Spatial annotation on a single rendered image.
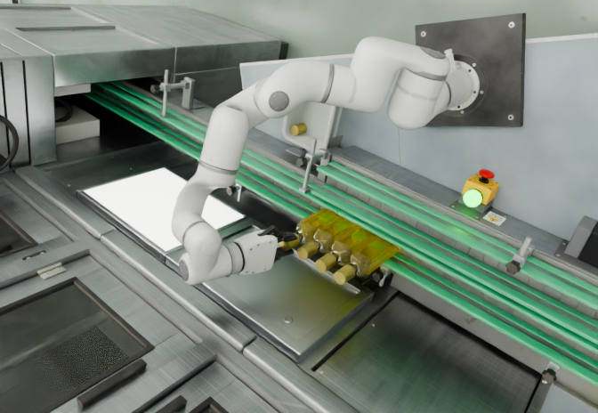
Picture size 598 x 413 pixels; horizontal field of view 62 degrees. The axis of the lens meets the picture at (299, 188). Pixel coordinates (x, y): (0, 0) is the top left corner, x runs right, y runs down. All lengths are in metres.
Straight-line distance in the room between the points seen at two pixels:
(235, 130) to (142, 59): 1.01
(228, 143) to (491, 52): 0.69
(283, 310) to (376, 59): 0.65
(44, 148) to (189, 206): 0.84
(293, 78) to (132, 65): 1.06
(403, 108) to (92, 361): 0.85
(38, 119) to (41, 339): 0.83
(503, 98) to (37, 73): 1.37
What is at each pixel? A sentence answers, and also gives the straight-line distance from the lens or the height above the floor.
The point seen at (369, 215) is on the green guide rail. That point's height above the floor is 0.94.
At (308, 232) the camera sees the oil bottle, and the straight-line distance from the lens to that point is 1.33.
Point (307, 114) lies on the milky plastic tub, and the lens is 1.64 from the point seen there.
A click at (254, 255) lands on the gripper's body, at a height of 1.28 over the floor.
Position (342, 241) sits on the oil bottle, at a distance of 1.31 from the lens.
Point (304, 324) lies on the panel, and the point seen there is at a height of 1.23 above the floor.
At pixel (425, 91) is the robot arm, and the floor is 1.08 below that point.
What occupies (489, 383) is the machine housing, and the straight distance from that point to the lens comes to 1.38.
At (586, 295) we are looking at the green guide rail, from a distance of 1.27.
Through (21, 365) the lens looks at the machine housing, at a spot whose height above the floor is 1.74.
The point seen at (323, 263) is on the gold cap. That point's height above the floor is 1.16.
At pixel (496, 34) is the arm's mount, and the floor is 0.78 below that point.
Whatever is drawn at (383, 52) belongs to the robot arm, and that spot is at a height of 1.15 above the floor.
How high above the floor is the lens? 2.07
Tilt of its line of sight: 49 degrees down
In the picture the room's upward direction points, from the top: 113 degrees counter-clockwise
